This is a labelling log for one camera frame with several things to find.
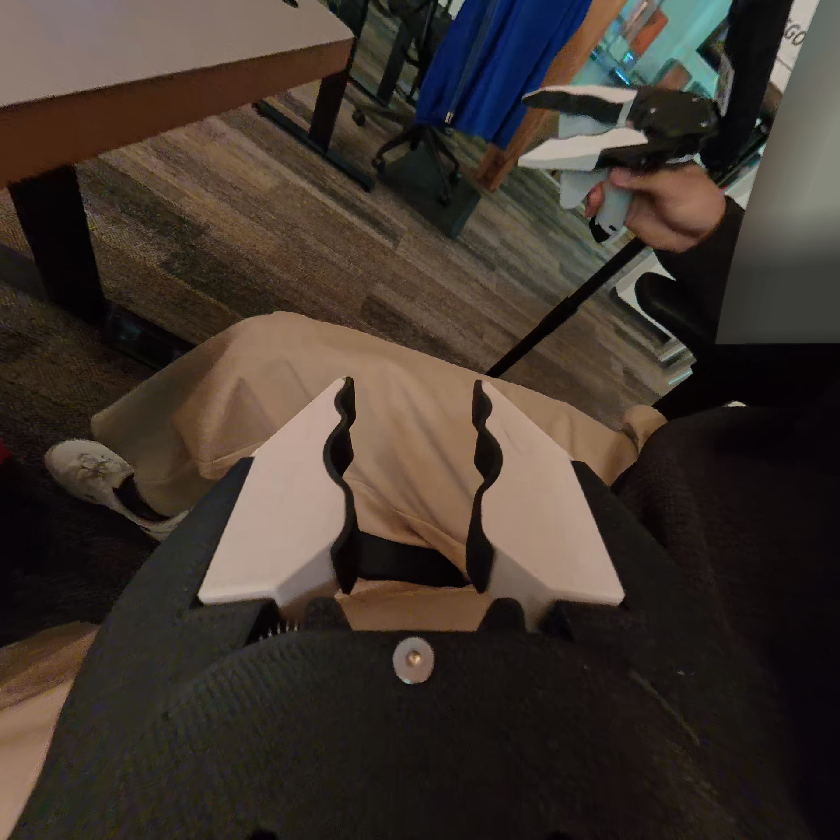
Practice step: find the person's right hand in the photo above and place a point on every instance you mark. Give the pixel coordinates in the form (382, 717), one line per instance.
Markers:
(676, 203)

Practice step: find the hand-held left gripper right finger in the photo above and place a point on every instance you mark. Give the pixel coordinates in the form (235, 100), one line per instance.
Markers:
(551, 525)

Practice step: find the black office chair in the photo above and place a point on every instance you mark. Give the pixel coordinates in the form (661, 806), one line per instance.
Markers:
(420, 151)

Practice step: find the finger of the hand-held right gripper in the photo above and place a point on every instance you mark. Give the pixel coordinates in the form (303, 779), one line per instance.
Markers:
(590, 98)
(590, 148)

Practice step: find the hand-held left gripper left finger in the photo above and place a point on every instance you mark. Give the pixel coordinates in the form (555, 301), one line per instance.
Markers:
(275, 525)

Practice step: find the black metal stand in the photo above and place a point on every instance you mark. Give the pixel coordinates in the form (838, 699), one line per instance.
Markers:
(564, 308)

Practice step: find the white top wooden table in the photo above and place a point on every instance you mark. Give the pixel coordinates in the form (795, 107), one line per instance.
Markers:
(131, 39)

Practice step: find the blue jacket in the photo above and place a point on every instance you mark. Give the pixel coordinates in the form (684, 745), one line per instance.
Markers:
(499, 65)

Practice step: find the tan wooden beam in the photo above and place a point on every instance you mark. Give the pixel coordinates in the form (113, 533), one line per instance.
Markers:
(518, 151)

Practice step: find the person's beige trousers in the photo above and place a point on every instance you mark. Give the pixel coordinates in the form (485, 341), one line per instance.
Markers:
(407, 426)

